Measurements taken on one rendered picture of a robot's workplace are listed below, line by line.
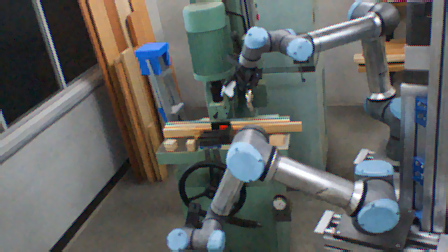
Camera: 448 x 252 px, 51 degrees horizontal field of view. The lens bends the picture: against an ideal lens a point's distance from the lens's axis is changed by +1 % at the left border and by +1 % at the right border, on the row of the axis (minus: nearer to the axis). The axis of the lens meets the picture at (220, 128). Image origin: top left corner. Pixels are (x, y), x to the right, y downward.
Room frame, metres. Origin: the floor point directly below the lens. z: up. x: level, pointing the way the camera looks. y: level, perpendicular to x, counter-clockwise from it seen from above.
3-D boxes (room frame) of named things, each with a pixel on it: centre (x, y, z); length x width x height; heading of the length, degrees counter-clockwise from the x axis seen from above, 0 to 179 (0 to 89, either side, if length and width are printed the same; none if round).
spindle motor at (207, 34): (1.99, -0.01, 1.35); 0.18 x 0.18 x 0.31
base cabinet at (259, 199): (2.10, -0.04, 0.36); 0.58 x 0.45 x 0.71; 165
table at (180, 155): (1.88, 0.01, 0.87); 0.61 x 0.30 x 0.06; 75
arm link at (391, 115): (1.71, -0.75, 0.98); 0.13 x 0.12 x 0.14; 17
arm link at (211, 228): (1.34, 0.10, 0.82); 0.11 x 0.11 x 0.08; 73
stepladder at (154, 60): (2.79, 0.28, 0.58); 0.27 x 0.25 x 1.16; 69
